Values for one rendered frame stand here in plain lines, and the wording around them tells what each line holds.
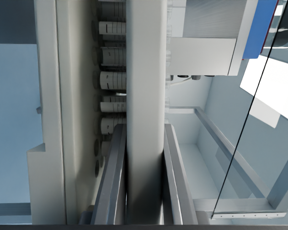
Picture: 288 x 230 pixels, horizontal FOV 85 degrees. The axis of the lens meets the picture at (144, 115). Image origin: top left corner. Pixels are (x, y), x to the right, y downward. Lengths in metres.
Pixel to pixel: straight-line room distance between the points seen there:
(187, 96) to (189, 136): 1.37
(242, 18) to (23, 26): 0.68
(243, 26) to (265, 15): 0.08
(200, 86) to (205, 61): 3.78
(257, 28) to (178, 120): 4.13
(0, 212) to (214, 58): 1.05
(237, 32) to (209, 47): 0.09
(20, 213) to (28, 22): 0.77
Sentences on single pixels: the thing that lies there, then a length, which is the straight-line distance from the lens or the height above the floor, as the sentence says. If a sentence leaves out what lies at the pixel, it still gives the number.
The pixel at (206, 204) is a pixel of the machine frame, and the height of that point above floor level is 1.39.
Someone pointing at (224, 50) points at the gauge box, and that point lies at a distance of 0.54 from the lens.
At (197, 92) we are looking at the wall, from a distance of 4.34.
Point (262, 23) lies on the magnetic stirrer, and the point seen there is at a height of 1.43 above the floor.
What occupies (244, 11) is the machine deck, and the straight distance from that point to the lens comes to 0.56.
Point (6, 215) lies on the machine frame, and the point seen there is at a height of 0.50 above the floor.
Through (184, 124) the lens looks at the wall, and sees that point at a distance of 4.77.
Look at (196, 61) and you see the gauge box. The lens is 0.52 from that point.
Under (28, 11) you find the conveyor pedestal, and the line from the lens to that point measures 0.72.
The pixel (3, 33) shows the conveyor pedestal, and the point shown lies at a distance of 0.77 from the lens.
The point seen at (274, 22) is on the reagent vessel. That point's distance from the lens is 0.68.
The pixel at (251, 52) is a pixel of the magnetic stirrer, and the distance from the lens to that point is 0.62.
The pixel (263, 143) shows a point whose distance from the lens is 0.67.
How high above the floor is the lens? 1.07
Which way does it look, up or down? 2 degrees up
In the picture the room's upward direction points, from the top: 90 degrees clockwise
